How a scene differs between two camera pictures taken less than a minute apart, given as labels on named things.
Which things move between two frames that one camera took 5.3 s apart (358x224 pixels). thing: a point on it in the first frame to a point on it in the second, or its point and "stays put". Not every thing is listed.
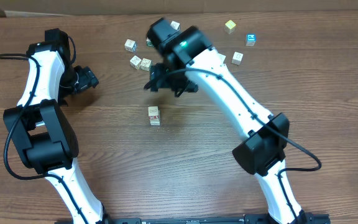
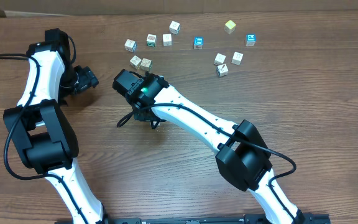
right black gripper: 159,76 to 146,117
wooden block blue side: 130,45 stays put
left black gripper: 86,78 stays put
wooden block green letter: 149,43 stays put
